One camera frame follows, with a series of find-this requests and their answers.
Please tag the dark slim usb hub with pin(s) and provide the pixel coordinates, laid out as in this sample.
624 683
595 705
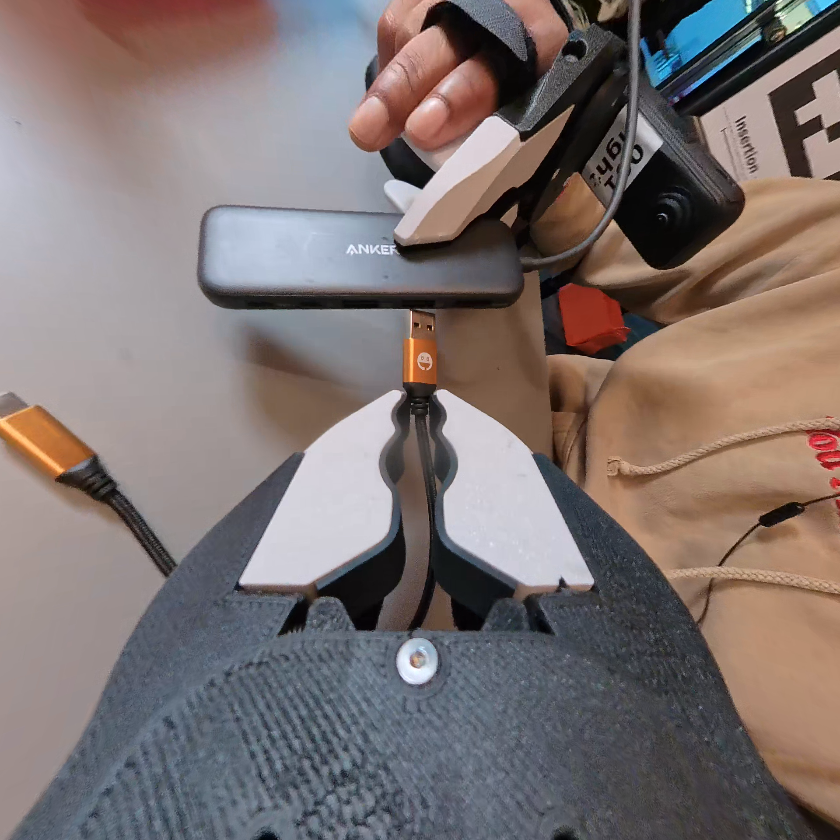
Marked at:
295 256

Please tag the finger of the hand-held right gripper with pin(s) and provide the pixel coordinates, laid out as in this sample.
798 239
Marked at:
459 184
399 193

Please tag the person's beige hoodie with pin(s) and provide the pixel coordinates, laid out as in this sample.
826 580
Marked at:
722 656

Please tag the orange traffic cone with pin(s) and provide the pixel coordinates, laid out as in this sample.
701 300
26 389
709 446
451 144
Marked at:
590 321

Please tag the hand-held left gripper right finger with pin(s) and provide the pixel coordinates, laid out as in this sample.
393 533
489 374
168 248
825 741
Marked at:
505 512

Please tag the black and white tag sign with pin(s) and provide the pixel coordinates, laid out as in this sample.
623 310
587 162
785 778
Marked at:
754 131

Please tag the person's right hand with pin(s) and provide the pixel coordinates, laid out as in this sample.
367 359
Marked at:
433 85

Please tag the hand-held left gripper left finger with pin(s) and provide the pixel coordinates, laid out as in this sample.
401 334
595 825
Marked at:
328 505

